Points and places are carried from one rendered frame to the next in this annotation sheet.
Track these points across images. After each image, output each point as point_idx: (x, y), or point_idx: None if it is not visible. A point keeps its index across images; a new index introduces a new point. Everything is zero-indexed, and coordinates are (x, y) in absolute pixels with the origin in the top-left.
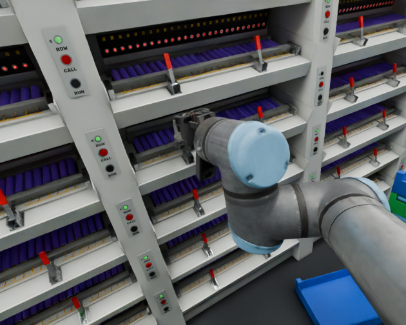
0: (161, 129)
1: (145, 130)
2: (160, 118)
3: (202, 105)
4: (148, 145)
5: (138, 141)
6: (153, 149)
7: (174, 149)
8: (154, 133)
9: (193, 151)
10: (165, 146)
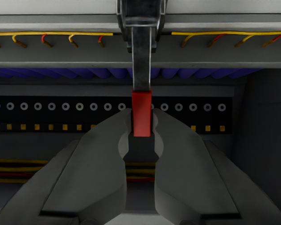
0: (163, 78)
1: (199, 83)
2: (155, 96)
3: (50, 97)
4: (231, 68)
5: (236, 74)
6: (241, 66)
7: (169, 42)
8: (186, 77)
9: (97, 15)
10: (199, 64)
